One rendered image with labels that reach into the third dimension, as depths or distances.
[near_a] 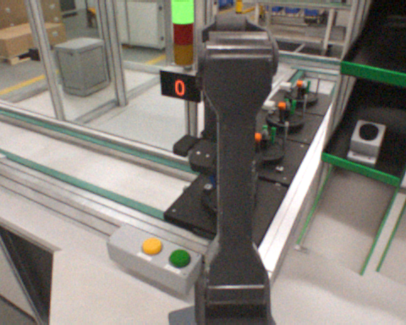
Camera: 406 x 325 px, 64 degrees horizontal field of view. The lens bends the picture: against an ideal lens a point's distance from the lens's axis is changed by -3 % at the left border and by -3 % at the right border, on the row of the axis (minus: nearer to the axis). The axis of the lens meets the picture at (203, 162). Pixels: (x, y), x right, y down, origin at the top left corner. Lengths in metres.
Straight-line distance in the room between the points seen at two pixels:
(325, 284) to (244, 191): 0.52
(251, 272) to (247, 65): 0.23
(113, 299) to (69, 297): 0.10
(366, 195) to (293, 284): 0.27
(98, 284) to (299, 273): 0.47
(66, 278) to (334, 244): 0.61
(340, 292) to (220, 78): 0.63
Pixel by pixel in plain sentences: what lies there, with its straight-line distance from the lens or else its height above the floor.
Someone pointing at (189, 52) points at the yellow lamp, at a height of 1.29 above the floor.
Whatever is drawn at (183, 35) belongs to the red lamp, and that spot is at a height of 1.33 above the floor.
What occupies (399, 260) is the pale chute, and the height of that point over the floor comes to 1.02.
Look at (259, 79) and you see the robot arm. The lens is 0.35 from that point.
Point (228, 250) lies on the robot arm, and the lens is 0.39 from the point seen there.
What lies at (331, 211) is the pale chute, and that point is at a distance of 0.74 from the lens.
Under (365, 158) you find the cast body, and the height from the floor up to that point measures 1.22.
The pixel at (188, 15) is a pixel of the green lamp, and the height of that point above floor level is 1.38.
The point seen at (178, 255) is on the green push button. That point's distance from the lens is 0.72.
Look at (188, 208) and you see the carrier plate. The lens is 0.82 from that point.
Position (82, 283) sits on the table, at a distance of 0.86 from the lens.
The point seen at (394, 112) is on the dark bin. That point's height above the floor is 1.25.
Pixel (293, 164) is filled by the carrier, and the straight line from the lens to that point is 1.01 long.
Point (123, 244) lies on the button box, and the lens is 0.77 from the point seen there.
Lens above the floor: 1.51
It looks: 33 degrees down
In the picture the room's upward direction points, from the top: straight up
